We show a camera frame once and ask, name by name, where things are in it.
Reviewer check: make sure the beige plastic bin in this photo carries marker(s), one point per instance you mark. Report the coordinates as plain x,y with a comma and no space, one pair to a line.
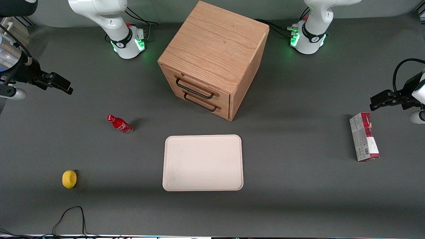
21,35

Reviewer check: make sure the grey and red carton box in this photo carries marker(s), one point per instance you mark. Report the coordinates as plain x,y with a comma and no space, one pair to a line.
362,137

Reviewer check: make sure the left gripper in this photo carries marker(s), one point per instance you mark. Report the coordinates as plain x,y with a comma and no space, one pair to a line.
405,94

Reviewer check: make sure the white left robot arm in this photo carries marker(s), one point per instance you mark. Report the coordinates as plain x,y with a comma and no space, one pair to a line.
312,33

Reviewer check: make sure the oak wooden drawer cabinet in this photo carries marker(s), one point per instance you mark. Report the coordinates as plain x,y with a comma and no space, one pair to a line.
215,43

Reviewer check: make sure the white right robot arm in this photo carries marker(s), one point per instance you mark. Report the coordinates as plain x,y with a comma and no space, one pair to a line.
116,30

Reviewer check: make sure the red soda bottle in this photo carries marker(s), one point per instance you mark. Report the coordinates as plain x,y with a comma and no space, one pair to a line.
120,124

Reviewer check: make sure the black aluminium frame rail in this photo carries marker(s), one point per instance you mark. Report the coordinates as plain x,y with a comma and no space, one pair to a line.
25,20

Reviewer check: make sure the yellow lemon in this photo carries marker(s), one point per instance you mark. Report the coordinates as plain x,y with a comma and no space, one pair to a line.
69,179

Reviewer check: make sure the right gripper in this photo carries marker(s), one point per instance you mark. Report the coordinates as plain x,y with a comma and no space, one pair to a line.
29,73

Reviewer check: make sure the beige rectangular tray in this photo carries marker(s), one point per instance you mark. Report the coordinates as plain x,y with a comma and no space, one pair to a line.
202,162

